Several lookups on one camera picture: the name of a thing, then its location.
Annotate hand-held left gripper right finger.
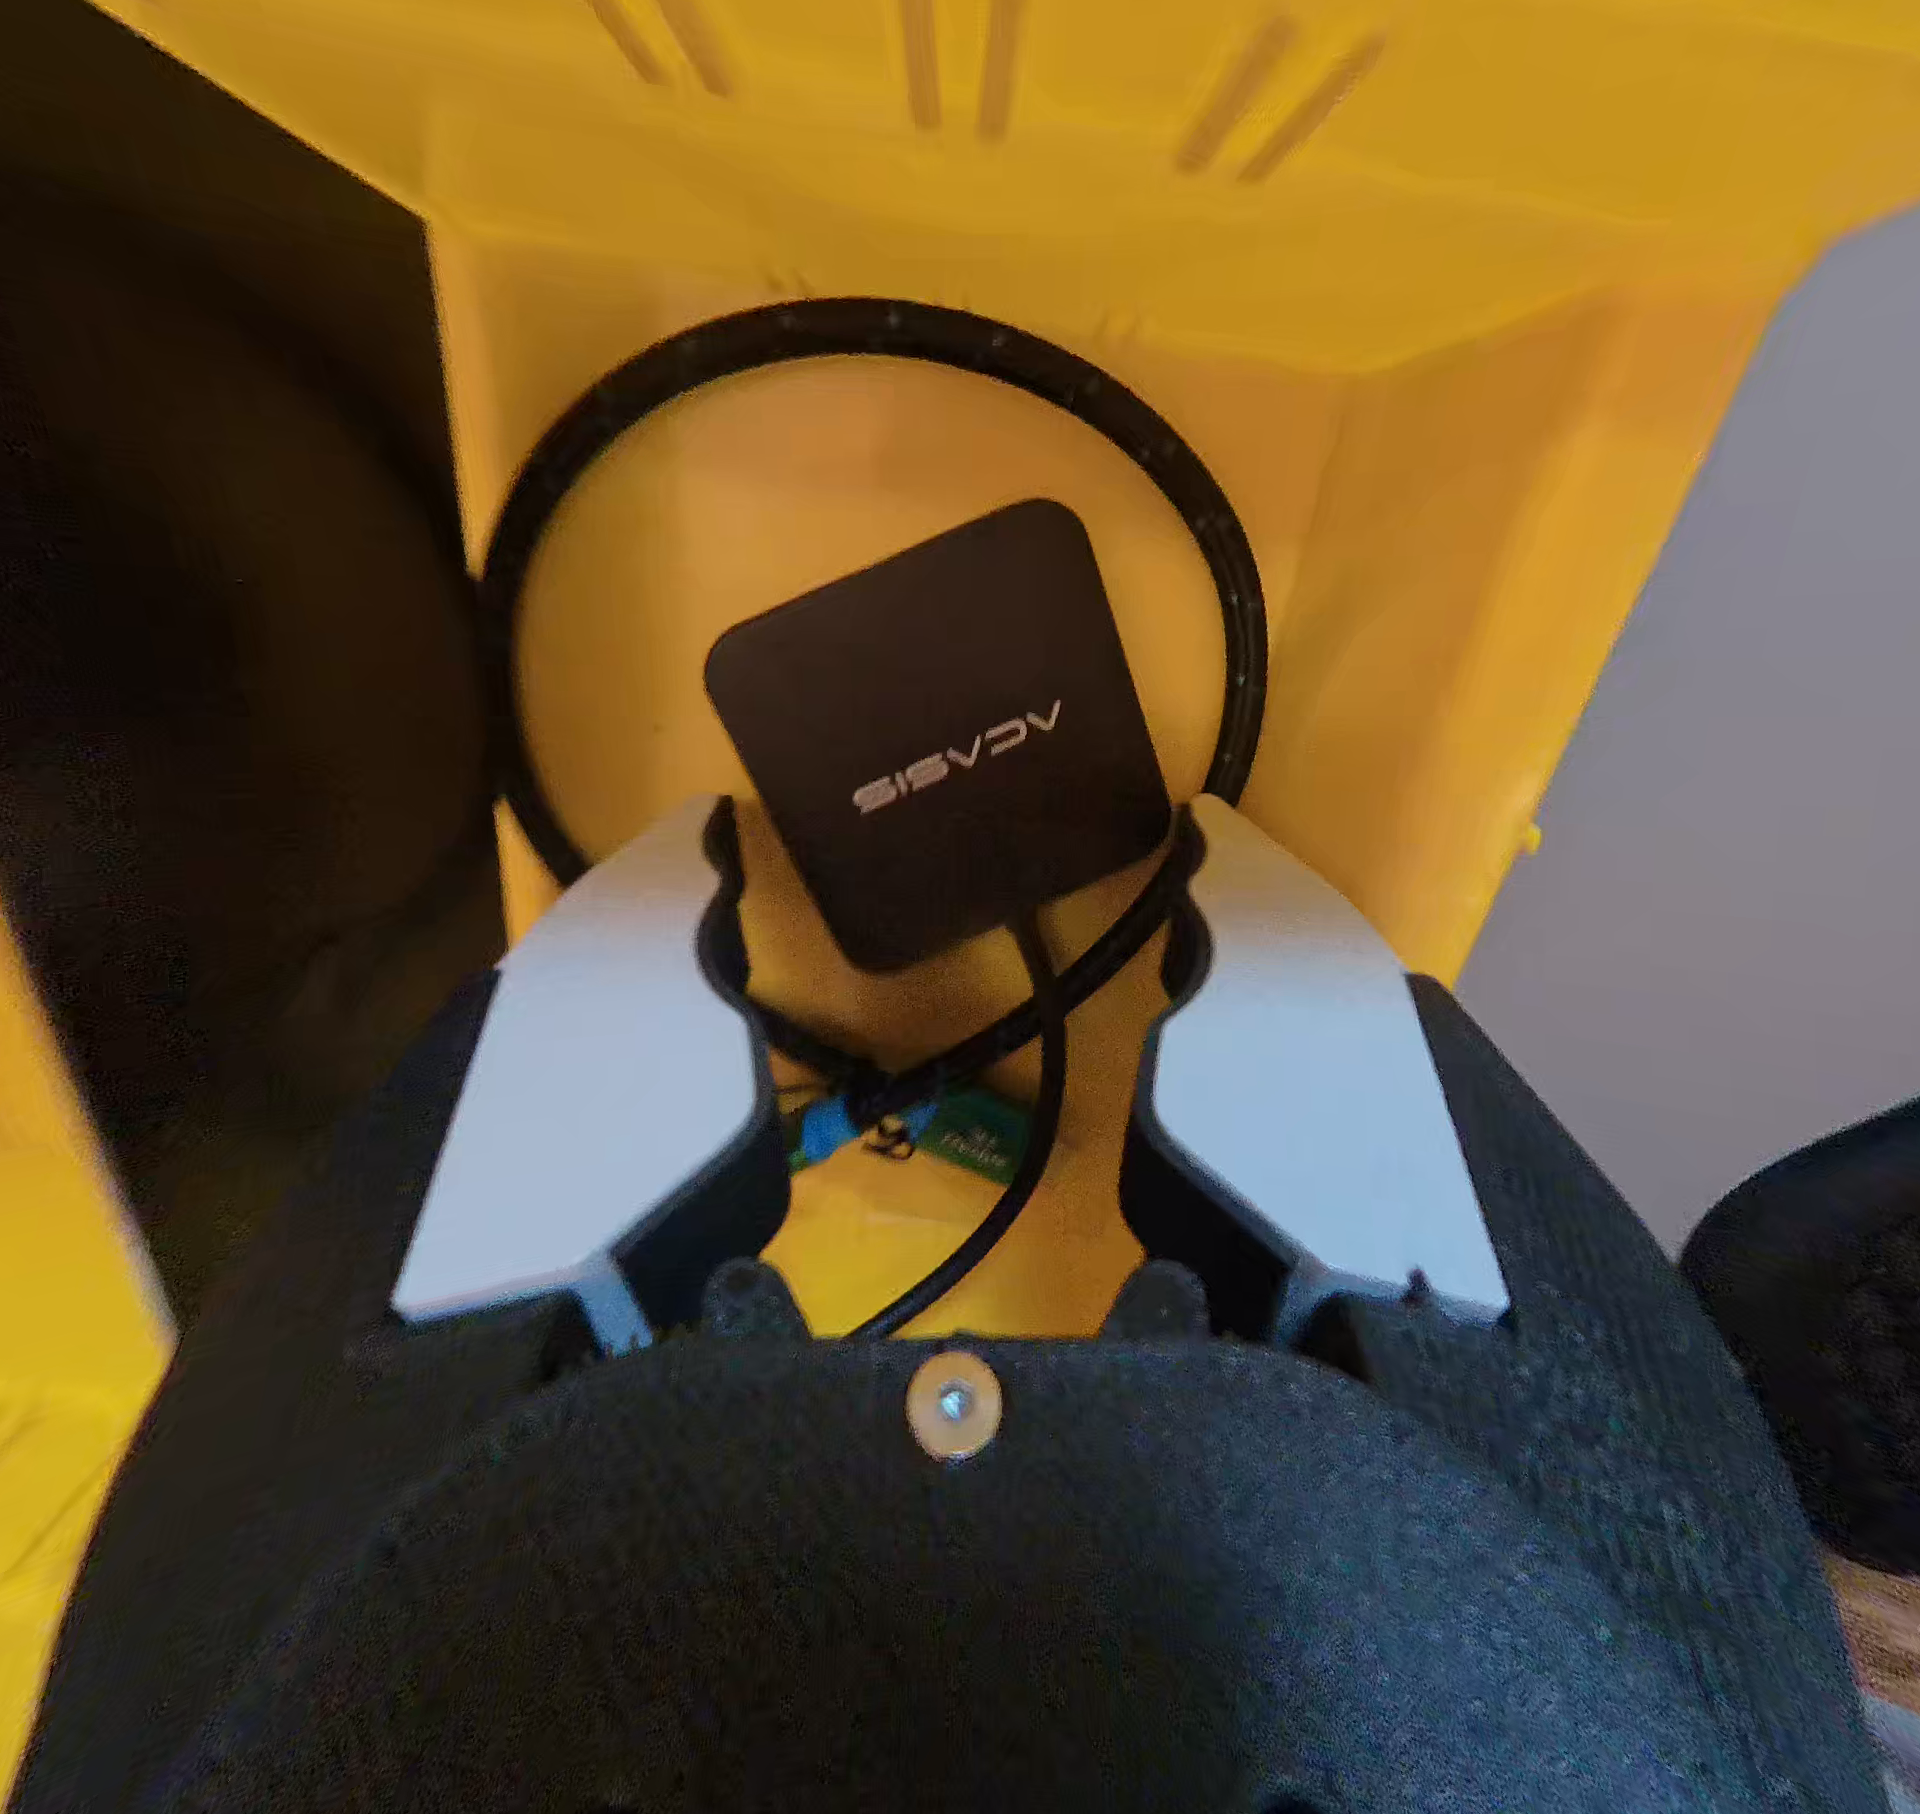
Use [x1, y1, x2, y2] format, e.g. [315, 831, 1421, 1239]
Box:
[1120, 795, 1512, 1349]

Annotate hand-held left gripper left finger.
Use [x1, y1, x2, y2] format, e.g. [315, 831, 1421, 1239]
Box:
[390, 790, 793, 1359]

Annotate black square usb hub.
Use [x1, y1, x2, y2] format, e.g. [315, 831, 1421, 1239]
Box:
[701, 498, 1174, 1345]

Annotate braided hdmi cable green plugs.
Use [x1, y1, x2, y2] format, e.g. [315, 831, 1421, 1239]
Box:
[472, 298, 1275, 1187]

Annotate yellow plastic bin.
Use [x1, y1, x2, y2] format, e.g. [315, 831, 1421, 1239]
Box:
[0, 0, 1920, 1697]

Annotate black bin divider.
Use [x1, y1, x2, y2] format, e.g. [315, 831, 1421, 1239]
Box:
[0, 0, 503, 1335]

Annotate black mesh cushion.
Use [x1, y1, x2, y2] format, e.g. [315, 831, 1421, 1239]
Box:
[1679, 1101, 1920, 1582]

